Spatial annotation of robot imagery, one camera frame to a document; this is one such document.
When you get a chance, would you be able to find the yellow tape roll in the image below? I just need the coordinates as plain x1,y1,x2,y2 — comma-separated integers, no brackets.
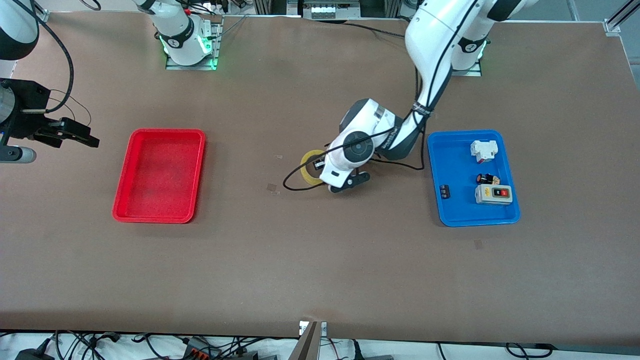
300,149,331,187

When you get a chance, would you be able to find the red plastic tray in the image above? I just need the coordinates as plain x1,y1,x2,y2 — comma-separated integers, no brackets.
112,128,207,224

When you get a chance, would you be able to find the blue plastic tray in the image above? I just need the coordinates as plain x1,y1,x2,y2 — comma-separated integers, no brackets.
427,130,522,228

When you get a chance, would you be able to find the white circuit breaker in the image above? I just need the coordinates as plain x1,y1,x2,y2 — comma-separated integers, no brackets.
470,140,500,165

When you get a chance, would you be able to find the black power adapter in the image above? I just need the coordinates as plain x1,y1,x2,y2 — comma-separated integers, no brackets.
15,347,52,360

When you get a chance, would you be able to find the orange black connector block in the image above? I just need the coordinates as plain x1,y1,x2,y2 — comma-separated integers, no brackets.
182,337,222,360

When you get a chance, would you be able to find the aluminium corner profile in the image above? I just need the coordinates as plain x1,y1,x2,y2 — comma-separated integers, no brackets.
602,0,640,35

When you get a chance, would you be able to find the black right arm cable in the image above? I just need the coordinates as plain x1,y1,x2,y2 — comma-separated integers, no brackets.
10,0,93,126

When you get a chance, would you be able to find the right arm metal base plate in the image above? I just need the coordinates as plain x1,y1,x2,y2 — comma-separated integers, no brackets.
165,15,224,71

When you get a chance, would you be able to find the grey on-off switch box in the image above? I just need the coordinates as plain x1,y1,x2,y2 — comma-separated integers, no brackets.
475,184,515,206

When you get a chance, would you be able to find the black cable on table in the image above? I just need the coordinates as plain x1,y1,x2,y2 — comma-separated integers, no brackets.
310,15,410,40

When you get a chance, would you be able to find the white post bracket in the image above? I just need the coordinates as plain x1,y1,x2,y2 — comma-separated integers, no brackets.
299,320,328,337

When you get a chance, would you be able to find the aluminium frame with sockets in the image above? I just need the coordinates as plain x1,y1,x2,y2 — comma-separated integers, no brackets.
252,0,402,20

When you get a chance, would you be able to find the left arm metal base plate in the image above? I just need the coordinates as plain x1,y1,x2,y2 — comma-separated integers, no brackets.
450,60,483,77

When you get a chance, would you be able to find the aluminium profile post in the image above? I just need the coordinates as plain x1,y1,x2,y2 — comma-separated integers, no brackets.
289,321,321,360

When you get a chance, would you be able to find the black looped floor cable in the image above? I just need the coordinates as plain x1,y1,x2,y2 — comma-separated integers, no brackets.
505,342,557,359

